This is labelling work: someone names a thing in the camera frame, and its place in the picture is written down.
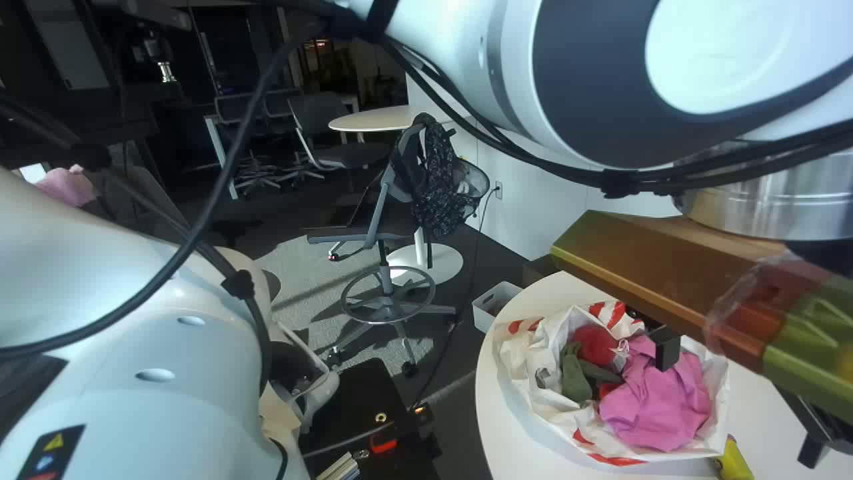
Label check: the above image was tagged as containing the pink shirt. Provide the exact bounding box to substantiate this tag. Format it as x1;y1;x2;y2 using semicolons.
594;334;716;454

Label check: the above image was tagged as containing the yellow green object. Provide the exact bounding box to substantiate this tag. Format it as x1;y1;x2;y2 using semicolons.
717;431;757;480

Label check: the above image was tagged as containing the small white open bin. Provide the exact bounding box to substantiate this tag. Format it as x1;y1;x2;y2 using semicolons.
469;276;529;336

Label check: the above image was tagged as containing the black device on left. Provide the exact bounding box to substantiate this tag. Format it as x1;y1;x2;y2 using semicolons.
325;110;494;375

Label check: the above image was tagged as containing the black electronics box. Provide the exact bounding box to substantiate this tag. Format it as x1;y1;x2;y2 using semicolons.
299;355;446;480

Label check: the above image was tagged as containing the white round side table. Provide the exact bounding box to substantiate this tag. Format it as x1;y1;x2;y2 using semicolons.
325;104;466;287

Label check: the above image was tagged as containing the person in pink top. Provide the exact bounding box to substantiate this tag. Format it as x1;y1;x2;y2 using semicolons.
36;162;100;208

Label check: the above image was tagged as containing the brown wrist camera box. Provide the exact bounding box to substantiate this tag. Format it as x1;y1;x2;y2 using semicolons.
549;208;853;426

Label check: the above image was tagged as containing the silver metal bracket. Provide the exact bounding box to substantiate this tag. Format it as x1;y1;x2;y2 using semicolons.
316;448;376;480

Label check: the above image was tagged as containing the white plastic bracket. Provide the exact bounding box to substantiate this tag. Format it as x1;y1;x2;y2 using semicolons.
264;322;341;424

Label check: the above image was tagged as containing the white frame office chair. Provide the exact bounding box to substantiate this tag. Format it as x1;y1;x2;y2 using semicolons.
204;92;288;203
284;92;352;182

